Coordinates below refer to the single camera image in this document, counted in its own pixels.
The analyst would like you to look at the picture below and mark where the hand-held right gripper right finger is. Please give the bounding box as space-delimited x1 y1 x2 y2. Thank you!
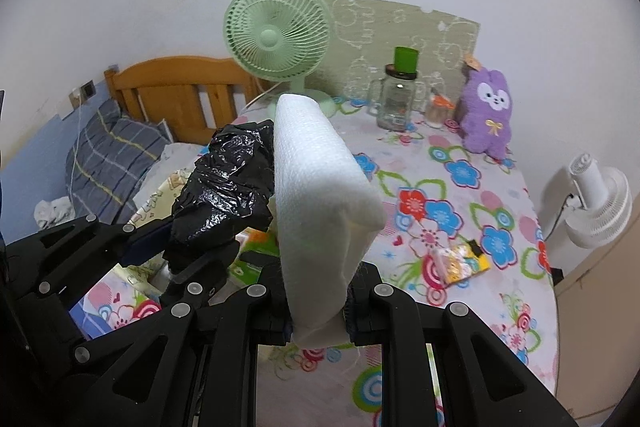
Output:
345 262 576 427

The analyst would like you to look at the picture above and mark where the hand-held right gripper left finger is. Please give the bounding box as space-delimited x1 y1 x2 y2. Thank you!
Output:
75 267 293 427

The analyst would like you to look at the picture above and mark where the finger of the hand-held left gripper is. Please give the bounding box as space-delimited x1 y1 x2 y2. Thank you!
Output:
72 241 241 375
7 213 176 348

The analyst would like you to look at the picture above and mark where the yellow patterned storage box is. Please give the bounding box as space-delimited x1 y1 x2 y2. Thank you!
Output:
112 157 211 303

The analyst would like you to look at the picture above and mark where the black plastic bag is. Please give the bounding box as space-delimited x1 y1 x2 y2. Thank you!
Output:
167 119 277 275

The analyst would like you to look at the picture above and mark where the white towel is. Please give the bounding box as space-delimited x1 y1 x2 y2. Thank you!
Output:
274 93 387 349

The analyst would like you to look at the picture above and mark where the white crumpled cloth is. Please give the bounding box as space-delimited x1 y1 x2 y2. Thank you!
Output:
34 196 76 230

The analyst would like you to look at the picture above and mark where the grey plaid pillow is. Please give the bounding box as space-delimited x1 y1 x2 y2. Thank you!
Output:
65 99 173 225

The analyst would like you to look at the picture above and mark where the yellow snack packet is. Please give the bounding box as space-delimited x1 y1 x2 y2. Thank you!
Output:
431 241 491 290

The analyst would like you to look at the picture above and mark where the floral tablecloth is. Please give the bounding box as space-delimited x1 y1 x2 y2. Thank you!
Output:
70 94 558 427

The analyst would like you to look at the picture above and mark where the wooden bed headboard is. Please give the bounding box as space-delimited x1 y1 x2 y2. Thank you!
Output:
104 55 261 145

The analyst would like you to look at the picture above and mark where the small bottle orange cap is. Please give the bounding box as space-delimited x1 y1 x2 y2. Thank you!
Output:
425 87 456 129

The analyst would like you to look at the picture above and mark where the glass jar green lid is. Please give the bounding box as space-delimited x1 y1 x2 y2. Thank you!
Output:
368 47 426 131

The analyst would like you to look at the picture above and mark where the purple plush bunny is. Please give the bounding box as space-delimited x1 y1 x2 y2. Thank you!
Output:
454 56 515 159

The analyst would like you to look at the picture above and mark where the beige door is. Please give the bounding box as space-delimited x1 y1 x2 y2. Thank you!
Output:
552 227 640 427

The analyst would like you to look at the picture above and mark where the green desk fan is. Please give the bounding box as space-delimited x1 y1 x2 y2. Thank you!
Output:
223 0 340 118

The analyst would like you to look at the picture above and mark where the white standing fan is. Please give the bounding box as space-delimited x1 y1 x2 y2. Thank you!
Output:
542 152 633 250

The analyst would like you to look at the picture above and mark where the green patterned board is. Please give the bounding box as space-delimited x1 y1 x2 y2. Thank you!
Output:
320 0 482 108

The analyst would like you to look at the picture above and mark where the black fan cable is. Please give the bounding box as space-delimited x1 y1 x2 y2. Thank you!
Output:
542 194 576 243

